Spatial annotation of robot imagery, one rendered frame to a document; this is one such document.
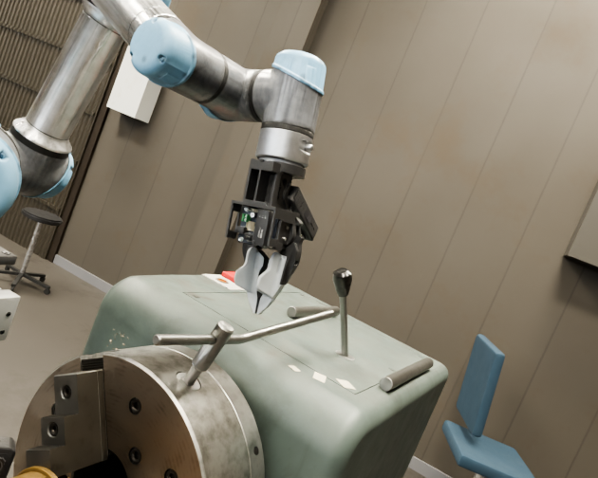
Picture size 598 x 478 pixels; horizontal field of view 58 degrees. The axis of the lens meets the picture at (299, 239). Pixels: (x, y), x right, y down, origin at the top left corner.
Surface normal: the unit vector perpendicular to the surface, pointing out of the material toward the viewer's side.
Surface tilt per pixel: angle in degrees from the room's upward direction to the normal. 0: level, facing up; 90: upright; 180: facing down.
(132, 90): 90
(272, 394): 61
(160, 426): 90
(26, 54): 90
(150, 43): 90
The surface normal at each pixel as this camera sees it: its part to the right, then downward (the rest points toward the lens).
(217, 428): 0.78, -0.52
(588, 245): -0.36, -0.04
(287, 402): -0.22, -0.52
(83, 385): 0.88, -0.18
